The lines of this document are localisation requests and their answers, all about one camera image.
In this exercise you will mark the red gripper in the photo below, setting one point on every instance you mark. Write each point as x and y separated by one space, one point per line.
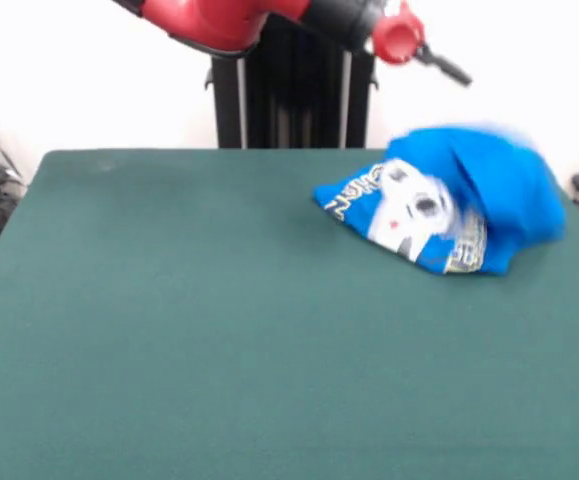
399 35

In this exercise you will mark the blue printed t-shirt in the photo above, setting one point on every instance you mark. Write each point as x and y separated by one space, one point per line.
499 200

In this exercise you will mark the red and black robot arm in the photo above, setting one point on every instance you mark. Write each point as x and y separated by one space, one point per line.
219 20

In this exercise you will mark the dark green tablecloth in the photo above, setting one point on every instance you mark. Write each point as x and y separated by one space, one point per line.
169 350

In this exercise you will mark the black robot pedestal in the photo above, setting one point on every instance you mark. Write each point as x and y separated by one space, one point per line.
294 100

